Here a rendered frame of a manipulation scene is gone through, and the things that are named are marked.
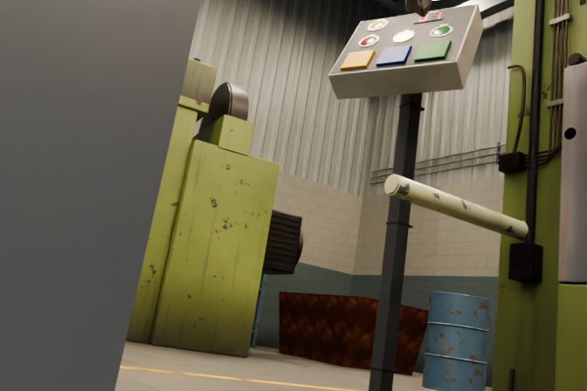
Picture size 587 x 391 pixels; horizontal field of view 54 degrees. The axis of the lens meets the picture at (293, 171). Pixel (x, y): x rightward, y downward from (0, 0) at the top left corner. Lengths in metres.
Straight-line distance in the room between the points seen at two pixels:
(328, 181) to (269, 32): 2.94
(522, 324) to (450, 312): 4.29
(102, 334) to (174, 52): 0.15
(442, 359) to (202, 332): 2.24
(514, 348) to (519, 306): 0.10
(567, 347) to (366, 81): 0.77
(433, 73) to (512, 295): 0.56
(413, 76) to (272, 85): 9.12
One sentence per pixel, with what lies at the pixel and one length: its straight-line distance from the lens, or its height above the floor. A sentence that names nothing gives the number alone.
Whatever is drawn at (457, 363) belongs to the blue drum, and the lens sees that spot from 5.74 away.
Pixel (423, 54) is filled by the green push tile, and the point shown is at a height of 0.99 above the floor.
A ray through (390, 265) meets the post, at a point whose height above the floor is 0.49.
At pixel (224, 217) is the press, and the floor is 1.28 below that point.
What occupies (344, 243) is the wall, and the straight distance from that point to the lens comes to 10.96.
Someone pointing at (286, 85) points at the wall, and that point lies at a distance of 10.71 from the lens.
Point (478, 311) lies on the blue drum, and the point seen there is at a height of 0.75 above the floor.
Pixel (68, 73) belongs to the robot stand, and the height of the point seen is 0.40.
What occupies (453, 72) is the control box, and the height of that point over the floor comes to 0.95.
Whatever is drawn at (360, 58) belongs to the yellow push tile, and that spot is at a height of 1.01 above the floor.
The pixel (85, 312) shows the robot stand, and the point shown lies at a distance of 0.30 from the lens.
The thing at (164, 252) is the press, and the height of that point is 0.84.
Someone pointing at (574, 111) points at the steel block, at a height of 0.81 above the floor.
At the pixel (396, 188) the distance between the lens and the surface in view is 1.18.
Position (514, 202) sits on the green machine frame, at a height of 0.70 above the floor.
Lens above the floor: 0.30
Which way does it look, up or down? 15 degrees up
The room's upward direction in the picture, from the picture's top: 9 degrees clockwise
